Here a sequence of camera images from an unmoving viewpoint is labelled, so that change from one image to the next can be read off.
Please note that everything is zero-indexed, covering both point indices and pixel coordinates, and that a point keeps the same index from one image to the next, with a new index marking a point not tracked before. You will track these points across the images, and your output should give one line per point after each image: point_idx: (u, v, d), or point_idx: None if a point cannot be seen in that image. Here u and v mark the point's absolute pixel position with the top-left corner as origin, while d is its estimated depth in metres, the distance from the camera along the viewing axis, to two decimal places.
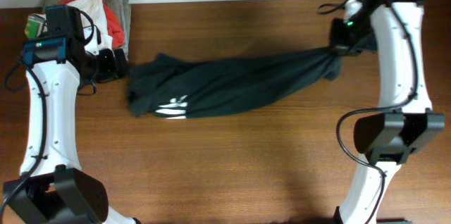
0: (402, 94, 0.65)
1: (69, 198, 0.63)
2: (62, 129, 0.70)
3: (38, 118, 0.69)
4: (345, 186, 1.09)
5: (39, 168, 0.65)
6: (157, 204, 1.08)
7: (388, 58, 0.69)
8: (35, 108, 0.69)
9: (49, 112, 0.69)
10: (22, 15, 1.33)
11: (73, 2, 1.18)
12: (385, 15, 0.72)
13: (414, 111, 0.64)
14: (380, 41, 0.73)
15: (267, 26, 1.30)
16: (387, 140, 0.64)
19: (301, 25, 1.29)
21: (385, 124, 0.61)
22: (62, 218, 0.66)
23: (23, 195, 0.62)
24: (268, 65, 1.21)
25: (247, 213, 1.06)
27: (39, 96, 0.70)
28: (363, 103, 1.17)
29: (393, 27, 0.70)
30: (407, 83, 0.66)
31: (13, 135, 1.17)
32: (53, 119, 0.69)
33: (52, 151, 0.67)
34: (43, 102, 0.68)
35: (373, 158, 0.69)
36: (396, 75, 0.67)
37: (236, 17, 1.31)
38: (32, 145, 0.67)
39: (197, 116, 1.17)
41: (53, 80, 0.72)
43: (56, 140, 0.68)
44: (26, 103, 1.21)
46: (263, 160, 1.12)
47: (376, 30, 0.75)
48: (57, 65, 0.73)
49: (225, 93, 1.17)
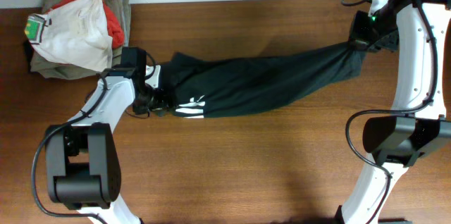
0: (417, 99, 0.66)
1: (94, 150, 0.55)
2: (111, 111, 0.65)
3: (94, 100, 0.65)
4: (345, 186, 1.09)
5: (79, 123, 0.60)
6: (157, 205, 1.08)
7: (408, 60, 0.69)
8: (94, 95, 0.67)
9: (106, 97, 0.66)
10: (20, 15, 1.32)
11: (73, 3, 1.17)
12: (412, 15, 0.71)
13: (426, 117, 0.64)
14: (403, 42, 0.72)
15: (268, 26, 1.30)
16: (397, 142, 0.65)
19: (301, 25, 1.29)
21: (396, 127, 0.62)
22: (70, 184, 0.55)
23: (58, 139, 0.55)
24: (276, 65, 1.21)
25: (248, 213, 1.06)
27: (101, 89, 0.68)
28: (364, 104, 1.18)
29: (418, 29, 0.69)
30: (424, 87, 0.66)
31: (11, 135, 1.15)
32: (106, 102, 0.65)
33: (97, 116, 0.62)
34: (103, 92, 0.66)
35: (380, 158, 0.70)
36: (414, 79, 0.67)
37: (237, 17, 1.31)
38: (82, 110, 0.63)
39: (215, 116, 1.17)
41: (117, 83, 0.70)
43: (102, 110, 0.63)
44: (25, 102, 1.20)
46: (264, 160, 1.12)
47: (402, 28, 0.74)
48: (122, 78, 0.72)
49: (244, 93, 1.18)
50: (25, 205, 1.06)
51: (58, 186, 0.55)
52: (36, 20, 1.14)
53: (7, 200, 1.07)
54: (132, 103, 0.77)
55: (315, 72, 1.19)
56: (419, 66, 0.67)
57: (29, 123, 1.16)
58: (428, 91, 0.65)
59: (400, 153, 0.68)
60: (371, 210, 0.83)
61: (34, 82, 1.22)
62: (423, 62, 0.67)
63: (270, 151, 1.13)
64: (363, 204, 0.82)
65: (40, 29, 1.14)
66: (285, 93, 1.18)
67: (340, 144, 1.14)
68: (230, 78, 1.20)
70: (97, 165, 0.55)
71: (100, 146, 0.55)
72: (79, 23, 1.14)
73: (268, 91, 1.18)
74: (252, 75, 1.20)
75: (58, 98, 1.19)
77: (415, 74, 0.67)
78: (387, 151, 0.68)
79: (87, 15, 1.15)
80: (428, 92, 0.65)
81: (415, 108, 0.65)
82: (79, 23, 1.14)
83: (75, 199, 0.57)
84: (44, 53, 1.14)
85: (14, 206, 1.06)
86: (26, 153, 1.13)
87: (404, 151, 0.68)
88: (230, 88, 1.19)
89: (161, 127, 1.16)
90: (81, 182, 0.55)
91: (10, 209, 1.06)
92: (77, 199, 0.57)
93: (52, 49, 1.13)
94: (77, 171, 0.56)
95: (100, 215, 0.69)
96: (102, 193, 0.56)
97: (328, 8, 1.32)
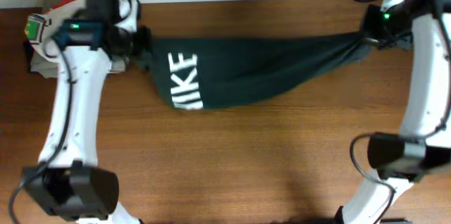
0: (428, 122, 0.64)
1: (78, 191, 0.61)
2: (86, 113, 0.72)
3: (63, 99, 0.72)
4: (346, 185, 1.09)
5: (59, 156, 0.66)
6: (157, 205, 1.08)
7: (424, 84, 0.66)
8: (60, 91, 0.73)
9: (75, 94, 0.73)
10: (20, 15, 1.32)
11: (70, 4, 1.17)
12: (432, 27, 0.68)
13: (437, 145, 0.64)
14: (417, 56, 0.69)
15: (267, 26, 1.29)
16: (402, 165, 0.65)
19: (300, 24, 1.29)
21: (405, 154, 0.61)
22: (71, 204, 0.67)
23: (39, 182, 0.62)
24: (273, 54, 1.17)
25: (248, 213, 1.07)
27: (66, 82, 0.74)
28: (363, 104, 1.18)
29: (437, 44, 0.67)
30: (437, 110, 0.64)
31: (10, 135, 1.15)
32: (78, 106, 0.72)
33: (72, 142, 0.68)
34: (70, 88, 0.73)
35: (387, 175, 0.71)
36: (428, 101, 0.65)
37: (237, 17, 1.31)
38: (53, 132, 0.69)
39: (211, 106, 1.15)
41: (83, 67, 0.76)
43: (77, 132, 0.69)
44: (24, 102, 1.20)
46: (264, 160, 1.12)
47: (421, 38, 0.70)
48: (90, 51, 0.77)
49: (237, 82, 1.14)
50: (27, 205, 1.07)
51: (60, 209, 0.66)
52: (36, 20, 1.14)
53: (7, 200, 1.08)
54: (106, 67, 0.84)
55: (309, 66, 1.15)
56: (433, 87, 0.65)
57: (28, 123, 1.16)
58: (441, 117, 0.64)
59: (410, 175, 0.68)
60: (373, 218, 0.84)
61: (33, 82, 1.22)
62: (438, 82, 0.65)
63: (271, 152, 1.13)
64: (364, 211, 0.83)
65: (39, 30, 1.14)
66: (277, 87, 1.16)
67: (340, 144, 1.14)
68: (230, 73, 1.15)
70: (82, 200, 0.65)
71: (85, 170, 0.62)
72: None
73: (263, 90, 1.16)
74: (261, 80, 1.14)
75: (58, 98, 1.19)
77: (428, 100, 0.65)
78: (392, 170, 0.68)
79: None
80: (442, 117, 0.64)
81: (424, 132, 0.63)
82: None
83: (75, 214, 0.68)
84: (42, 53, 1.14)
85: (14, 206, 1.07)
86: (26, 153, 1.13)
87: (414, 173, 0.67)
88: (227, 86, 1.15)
89: (160, 127, 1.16)
90: (82, 206, 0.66)
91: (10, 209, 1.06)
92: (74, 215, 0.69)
93: None
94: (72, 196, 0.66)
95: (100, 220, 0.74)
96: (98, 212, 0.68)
97: (328, 7, 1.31)
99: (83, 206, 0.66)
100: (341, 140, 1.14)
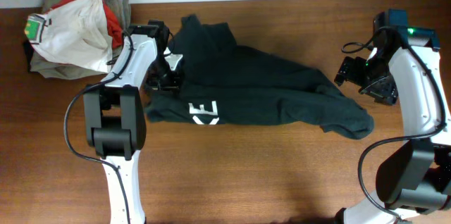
0: (430, 124, 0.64)
1: (89, 105, 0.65)
2: (138, 67, 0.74)
3: (123, 59, 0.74)
4: (346, 186, 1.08)
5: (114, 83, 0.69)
6: (158, 204, 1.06)
7: (404, 75, 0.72)
8: (103, 78, 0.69)
9: (135, 53, 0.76)
10: (23, 17, 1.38)
11: (73, 2, 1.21)
12: (404, 56, 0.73)
13: (441, 142, 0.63)
14: (399, 75, 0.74)
15: (262, 25, 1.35)
16: (416, 177, 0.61)
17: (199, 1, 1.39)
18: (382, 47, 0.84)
19: (294, 25, 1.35)
21: (413, 155, 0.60)
22: (106, 138, 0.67)
23: (96, 138, 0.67)
24: (184, 97, 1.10)
25: (247, 213, 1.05)
27: (112, 77, 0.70)
28: (363, 103, 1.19)
29: (413, 65, 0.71)
30: (433, 114, 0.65)
31: (13, 132, 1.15)
32: (132, 63, 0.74)
33: (127, 77, 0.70)
34: (112, 79, 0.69)
35: (394, 204, 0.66)
36: (421, 107, 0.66)
37: (234, 20, 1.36)
38: (114, 70, 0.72)
39: (195, 70, 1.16)
41: (142, 43, 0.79)
43: (131, 72, 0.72)
44: (26, 102, 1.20)
46: (263, 160, 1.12)
47: (397, 72, 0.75)
48: (120, 75, 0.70)
49: (200, 90, 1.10)
50: (25, 205, 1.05)
51: (121, 98, 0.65)
52: (36, 20, 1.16)
53: (7, 200, 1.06)
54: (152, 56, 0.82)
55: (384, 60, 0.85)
56: (423, 95, 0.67)
57: (29, 120, 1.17)
58: (437, 118, 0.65)
59: (427, 203, 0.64)
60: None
61: (34, 82, 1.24)
62: (426, 94, 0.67)
63: (270, 151, 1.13)
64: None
65: (39, 29, 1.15)
66: (226, 96, 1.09)
67: (340, 144, 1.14)
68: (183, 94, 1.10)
70: (95, 115, 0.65)
71: (141, 73, 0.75)
72: (79, 23, 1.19)
73: (218, 95, 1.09)
74: (313, 106, 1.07)
75: (59, 97, 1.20)
77: (421, 97, 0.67)
78: (404, 182, 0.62)
79: (88, 15, 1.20)
80: (438, 118, 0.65)
81: (425, 127, 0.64)
82: (79, 23, 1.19)
83: (110, 146, 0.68)
84: (43, 53, 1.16)
85: (11, 206, 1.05)
86: (27, 152, 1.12)
87: (430, 203, 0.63)
88: (206, 56, 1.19)
89: (160, 127, 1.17)
90: (115, 134, 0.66)
91: (11, 210, 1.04)
92: (108, 146, 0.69)
93: (52, 49, 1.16)
94: (111, 143, 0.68)
95: (120, 170, 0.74)
96: (118, 175, 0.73)
97: (322, 7, 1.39)
99: (113, 143, 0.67)
100: (342, 140, 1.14)
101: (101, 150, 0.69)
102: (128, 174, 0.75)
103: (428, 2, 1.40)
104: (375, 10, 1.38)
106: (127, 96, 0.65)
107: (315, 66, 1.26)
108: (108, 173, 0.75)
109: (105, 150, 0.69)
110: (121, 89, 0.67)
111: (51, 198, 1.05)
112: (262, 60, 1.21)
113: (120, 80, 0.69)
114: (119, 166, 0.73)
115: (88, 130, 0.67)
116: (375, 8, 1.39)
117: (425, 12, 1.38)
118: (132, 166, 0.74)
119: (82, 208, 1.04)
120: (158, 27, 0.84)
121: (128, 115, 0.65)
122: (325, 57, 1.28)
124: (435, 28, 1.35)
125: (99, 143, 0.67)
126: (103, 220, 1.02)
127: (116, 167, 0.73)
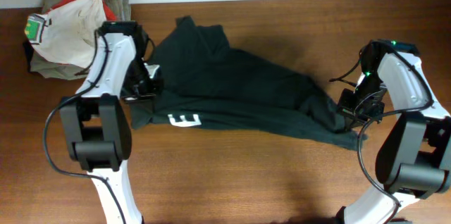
0: (418, 103, 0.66)
1: (68, 116, 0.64)
2: (114, 73, 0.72)
3: (98, 66, 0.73)
4: (346, 185, 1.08)
5: (90, 91, 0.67)
6: (157, 204, 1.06)
7: (392, 75, 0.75)
8: (79, 89, 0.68)
9: (110, 58, 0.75)
10: (24, 17, 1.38)
11: (73, 2, 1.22)
12: (390, 59, 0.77)
13: (433, 115, 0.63)
14: (389, 77, 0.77)
15: (262, 25, 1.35)
16: (411, 151, 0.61)
17: (199, 0, 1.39)
18: (370, 61, 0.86)
19: (294, 24, 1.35)
21: (407, 125, 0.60)
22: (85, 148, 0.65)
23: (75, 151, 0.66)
24: (170, 108, 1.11)
25: (247, 213, 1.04)
27: (89, 86, 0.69)
28: None
29: (398, 64, 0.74)
30: (421, 96, 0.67)
31: (13, 132, 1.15)
32: (108, 70, 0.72)
33: (104, 84, 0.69)
34: (89, 89, 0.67)
35: (392, 187, 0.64)
36: (408, 92, 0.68)
37: (234, 19, 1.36)
38: (90, 79, 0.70)
39: (181, 79, 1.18)
41: (118, 44, 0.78)
43: (108, 78, 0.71)
44: (25, 102, 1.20)
46: (263, 159, 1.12)
47: (386, 75, 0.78)
48: (94, 84, 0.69)
49: (186, 101, 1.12)
50: (25, 205, 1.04)
51: (100, 108, 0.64)
52: (36, 20, 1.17)
53: (7, 200, 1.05)
54: (131, 58, 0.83)
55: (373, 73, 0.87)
56: (409, 84, 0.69)
57: (31, 120, 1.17)
58: (425, 98, 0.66)
59: (425, 184, 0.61)
60: None
61: (34, 82, 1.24)
62: (412, 82, 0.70)
63: (270, 152, 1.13)
64: (373, 215, 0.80)
65: (39, 29, 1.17)
66: (213, 106, 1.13)
67: None
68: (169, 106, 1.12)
70: (75, 125, 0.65)
71: (118, 80, 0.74)
72: (79, 23, 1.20)
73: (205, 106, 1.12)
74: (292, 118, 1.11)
75: (59, 98, 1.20)
77: (408, 85, 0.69)
78: (401, 156, 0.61)
79: (87, 15, 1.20)
80: (426, 99, 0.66)
81: (416, 106, 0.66)
82: (79, 23, 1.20)
83: (91, 159, 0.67)
84: (43, 53, 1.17)
85: (11, 206, 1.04)
86: (27, 153, 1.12)
87: (430, 184, 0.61)
88: (201, 64, 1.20)
89: (160, 127, 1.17)
90: (94, 143, 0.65)
91: (10, 210, 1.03)
92: (91, 159, 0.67)
93: (53, 49, 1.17)
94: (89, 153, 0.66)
95: (108, 181, 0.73)
96: (107, 186, 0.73)
97: (321, 7, 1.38)
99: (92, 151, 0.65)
100: None
101: (81, 161, 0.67)
102: (118, 184, 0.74)
103: (428, 3, 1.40)
104: (375, 10, 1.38)
106: (106, 106, 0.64)
107: (315, 65, 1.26)
108: (97, 184, 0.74)
109: (89, 163, 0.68)
110: (100, 99, 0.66)
111: (50, 198, 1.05)
112: (247, 63, 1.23)
113: (97, 89, 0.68)
114: (107, 177, 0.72)
115: (68, 146, 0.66)
116: (375, 7, 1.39)
117: (425, 12, 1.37)
118: (120, 177, 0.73)
119: (82, 208, 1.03)
120: (134, 24, 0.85)
121: (111, 124, 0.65)
122: (326, 57, 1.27)
124: (435, 27, 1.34)
125: (77, 154, 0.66)
126: (103, 220, 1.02)
127: (104, 179, 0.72)
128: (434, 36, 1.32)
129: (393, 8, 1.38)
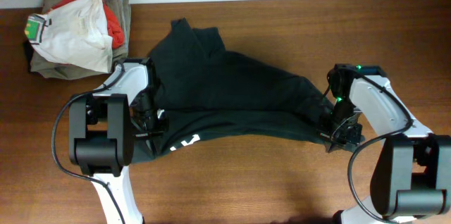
0: (399, 122, 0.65)
1: (73, 117, 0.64)
2: (129, 84, 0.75)
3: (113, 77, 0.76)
4: (346, 185, 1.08)
5: (103, 92, 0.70)
6: (157, 204, 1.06)
7: (366, 98, 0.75)
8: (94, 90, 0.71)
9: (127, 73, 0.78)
10: (24, 17, 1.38)
11: (73, 2, 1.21)
12: (360, 84, 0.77)
13: (416, 135, 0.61)
14: (363, 103, 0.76)
15: (262, 25, 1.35)
16: (405, 175, 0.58)
17: (199, 0, 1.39)
18: (340, 88, 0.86)
19: (294, 25, 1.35)
21: (394, 151, 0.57)
22: (85, 153, 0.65)
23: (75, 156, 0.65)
24: (178, 125, 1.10)
25: (247, 213, 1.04)
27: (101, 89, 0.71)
28: None
29: (368, 87, 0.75)
30: (399, 116, 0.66)
31: (13, 133, 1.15)
32: (122, 80, 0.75)
33: (116, 89, 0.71)
34: (100, 89, 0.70)
35: (392, 216, 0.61)
36: (386, 115, 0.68)
37: (234, 20, 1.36)
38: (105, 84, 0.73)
39: (184, 90, 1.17)
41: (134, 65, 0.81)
43: (121, 85, 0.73)
44: (25, 102, 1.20)
46: (263, 160, 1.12)
47: (360, 100, 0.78)
48: (108, 86, 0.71)
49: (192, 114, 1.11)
50: (26, 205, 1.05)
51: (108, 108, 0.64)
52: (36, 20, 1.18)
53: (8, 200, 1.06)
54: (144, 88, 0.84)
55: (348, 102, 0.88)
56: (384, 106, 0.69)
57: (31, 121, 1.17)
58: (404, 117, 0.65)
59: (425, 208, 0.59)
60: None
61: (34, 82, 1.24)
62: (387, 103, 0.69)
63: (270, 153, 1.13)
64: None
65: (39, 29, 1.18)
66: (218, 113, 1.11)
67: None
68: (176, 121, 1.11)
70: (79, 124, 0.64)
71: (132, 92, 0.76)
72: (78, 23, 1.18)
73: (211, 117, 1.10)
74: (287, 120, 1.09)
75: (60, 98, 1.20)
77: (384, 108, 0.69)
78: (396, 184, 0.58)
79: (87, 15, 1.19)
80: (404, 117, 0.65)
81: (397, 127, 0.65)
82: (79, 23, 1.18)
83: (93, 164, 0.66)
84: (44, 53, 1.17)
85: (12, 206, 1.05)
86: (27, 153, 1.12)
87: (429, 206, 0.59)
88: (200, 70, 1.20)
89: None
90: (94, 148, 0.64)
91: (11, 210, 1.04)
92: (92, 164, 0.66)
93: (52, 48, 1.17)
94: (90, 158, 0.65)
95: (110, 186, 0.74)
96: (108, 190, 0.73)
97: (321, 7, 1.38)
99: (92, 156, 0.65)
100: None
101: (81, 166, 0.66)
102: (119, 189, 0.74)
103: (428, 3, 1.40)
104: (375, 11, 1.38)
106: (113, 107, 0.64)
107: (315, 65, 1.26)
108: (99, 189, 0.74)
109: (90, 168, 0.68)
110: (110, 97, 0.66)
111: (51, 198, 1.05)
112: (247, 66, 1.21)
113: (108, 91, 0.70)
114: (108, 182, 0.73)
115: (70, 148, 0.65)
116: (375, 8, 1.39)
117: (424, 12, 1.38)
118: (121, 182, 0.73)
119: (83, 208, 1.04)
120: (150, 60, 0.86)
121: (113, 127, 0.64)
122: (326, 58, 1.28)
124: (435, 28, 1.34)
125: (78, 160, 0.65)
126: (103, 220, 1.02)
127: (106, 183, 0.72)
128: (433, 38, 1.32)
129: (392, 8, 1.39)
